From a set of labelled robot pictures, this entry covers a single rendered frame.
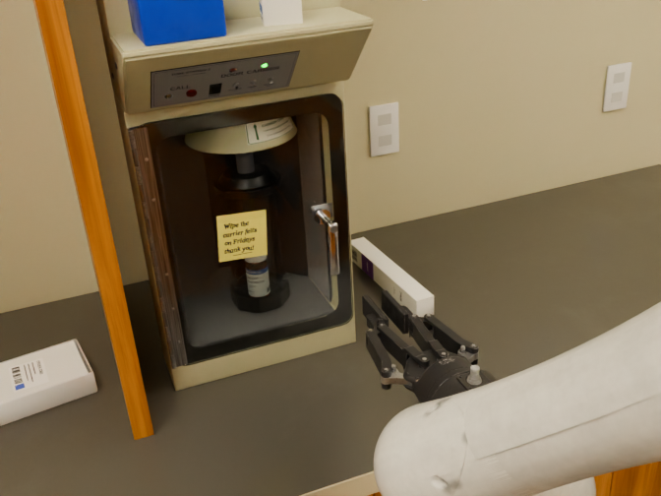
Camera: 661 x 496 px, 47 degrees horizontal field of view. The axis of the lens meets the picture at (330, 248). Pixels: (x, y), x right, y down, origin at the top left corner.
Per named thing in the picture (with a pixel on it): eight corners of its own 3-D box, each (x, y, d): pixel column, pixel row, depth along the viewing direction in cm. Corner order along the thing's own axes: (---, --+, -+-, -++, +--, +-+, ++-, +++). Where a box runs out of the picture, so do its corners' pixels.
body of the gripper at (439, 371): (495, 364, 84) (453, 323, 92) (427, 383, 82) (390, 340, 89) (491, 417, 88) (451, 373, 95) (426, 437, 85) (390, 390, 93)
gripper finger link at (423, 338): (439, 357, 89) (450, 355, 89) (408, 310, 98) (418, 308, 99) (438, 384, 90) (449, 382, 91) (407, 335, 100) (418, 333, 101)
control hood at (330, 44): (121, 110, 101) (107, 34, 96) (344, 76, 110) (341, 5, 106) (134, 135, 91) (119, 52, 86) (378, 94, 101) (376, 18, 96)
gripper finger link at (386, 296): (403, 315, 98) (408, 314, 98) (381, 290, 104) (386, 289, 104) (403, 334, 100) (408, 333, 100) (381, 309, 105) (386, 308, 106)
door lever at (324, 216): (331, 260, 122) (316, 264, 121) (329, 207, 117) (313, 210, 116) (343, 275, 117) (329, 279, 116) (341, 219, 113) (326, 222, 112)
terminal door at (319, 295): (175, 366, 120) (132, 124, 102) (352, 320, 129) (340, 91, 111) (176, 368, 119) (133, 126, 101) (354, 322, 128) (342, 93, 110)
